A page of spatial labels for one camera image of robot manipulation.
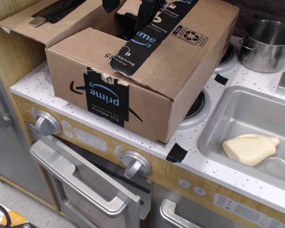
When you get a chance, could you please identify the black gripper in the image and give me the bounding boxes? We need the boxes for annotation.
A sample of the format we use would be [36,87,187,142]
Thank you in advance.
[102,0,167,31]

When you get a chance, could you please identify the brown Amazon cardboard box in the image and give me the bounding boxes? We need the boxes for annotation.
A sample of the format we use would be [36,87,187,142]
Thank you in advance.
[0,0,239,145]

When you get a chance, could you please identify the silver metal bar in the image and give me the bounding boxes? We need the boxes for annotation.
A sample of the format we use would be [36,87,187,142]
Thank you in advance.
[28,17,47,28]

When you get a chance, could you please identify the grey rear stove burner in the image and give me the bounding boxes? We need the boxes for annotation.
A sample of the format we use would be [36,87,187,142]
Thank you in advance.
[213,43,238,74]

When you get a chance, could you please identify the grey stove burner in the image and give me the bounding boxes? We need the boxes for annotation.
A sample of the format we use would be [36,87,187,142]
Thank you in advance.
[177,89,211,130]
[213,43,238,74]

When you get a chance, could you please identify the black tape piece rear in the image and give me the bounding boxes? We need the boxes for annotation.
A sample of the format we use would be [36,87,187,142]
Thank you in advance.
[214,74,228,86]

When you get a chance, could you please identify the black tape piece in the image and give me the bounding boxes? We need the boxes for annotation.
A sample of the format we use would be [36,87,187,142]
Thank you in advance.
[166,143,188,163]
[214,74,228,86]

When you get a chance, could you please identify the grey front stove burner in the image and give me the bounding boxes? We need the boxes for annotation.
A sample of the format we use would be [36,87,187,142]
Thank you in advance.
[177,89,211,130]

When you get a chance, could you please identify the silver left stove knob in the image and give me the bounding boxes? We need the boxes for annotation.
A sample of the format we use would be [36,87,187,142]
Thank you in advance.
[35,111,61,136]

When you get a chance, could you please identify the silver stove knob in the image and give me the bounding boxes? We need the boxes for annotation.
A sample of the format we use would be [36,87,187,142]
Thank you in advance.
[122,151,152,179]
[35,111,61,136]

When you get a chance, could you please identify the silver toy sink basin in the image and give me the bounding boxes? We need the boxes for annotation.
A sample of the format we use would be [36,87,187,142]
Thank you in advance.
[197,86,285,190]

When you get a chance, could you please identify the stainless steel pot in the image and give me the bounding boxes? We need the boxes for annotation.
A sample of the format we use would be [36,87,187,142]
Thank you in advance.
[239,20,285,73]

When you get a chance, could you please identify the black tape piece front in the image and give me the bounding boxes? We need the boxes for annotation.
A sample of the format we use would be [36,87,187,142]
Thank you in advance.
[166,143,188,163]

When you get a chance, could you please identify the silver right stove knob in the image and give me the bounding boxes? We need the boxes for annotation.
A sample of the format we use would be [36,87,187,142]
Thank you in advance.
[122,151,152,179]

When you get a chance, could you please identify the cream toy detergent bottle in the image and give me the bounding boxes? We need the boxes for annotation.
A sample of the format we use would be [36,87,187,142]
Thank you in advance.
[222,134,280,166]

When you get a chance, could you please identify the silver toy fridge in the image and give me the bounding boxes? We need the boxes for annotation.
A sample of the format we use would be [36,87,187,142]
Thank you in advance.
[0,79,53,205]

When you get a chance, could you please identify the silver toy oven door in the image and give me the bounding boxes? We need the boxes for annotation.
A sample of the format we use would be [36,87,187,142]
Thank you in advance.
[30,139,140,228]

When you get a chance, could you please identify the silver dishwasher door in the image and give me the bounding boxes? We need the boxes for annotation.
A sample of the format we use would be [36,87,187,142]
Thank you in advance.
[150,184,285,228]

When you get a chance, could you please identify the orange object on floor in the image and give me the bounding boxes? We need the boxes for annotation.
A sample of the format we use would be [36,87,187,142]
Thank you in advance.
[8,210,27,226]

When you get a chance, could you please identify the black cable on floor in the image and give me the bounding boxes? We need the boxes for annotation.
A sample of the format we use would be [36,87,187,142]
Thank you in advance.
[0,201,10,225]

